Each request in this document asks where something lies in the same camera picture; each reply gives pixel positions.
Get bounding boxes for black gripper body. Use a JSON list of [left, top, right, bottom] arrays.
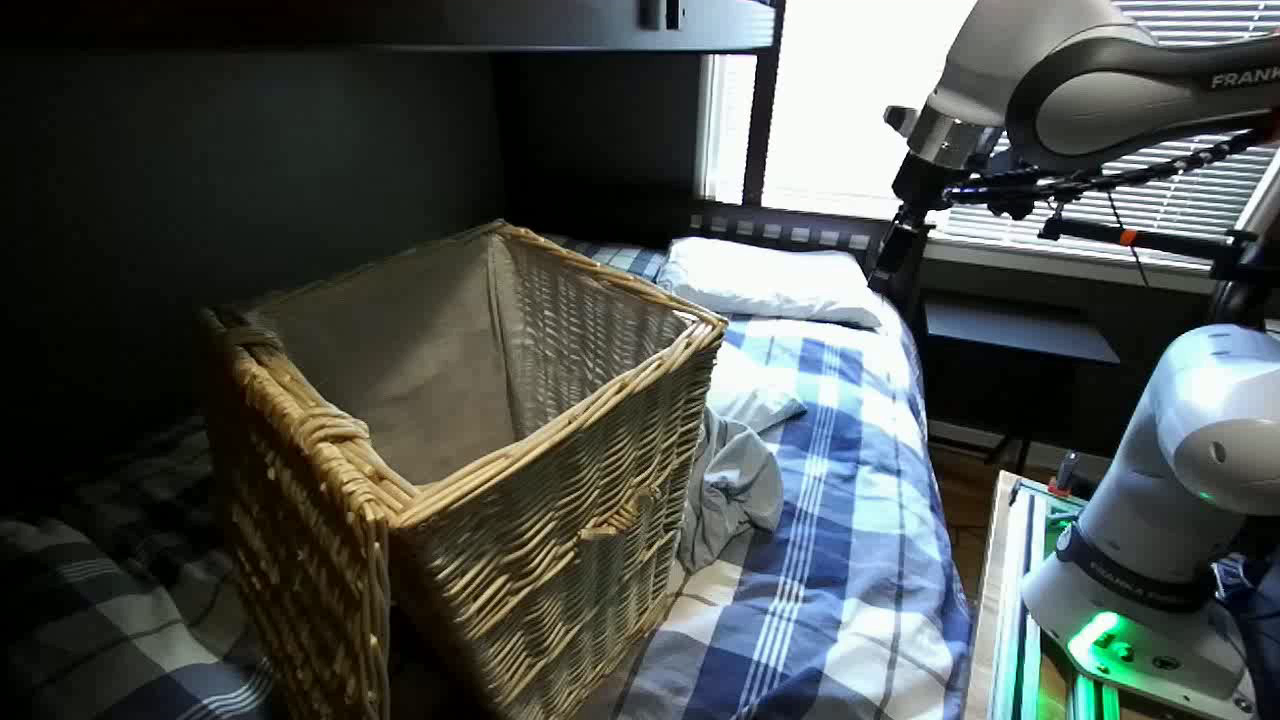
[[879, 148, 958, 237]]

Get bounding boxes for grey cloth garment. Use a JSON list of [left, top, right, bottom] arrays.
[[677, 396, 793, 576]]

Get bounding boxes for robot base platform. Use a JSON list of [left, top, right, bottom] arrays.
[[966, 463, 1280, 720]]

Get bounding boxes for large white pillow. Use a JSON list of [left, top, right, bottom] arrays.
[[658, 234, 894, 337]]

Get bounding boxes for brown wicker basket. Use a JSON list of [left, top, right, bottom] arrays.
[[196, 217, 732, 720]]

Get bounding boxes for gray fabric basket liner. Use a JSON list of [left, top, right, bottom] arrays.
[[243, 223, 541, 491]]

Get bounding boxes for dark side table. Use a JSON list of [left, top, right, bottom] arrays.
[[922, 293, 1125, 374]]

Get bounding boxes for white window blinds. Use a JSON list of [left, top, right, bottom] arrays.
[[932, 0, 1280, 268]]

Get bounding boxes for blue plaid bed blanket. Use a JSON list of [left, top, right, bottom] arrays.
[[0, 237, 976, 720]]

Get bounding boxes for dark upper bunk board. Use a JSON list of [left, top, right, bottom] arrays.
[[0, 0, 793, 213]]

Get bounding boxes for dark wooden bed frame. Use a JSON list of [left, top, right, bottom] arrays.
[[686, 196, 932, 318]]

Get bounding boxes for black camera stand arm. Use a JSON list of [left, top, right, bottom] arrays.
[[1038, 207, 1280, 293]]

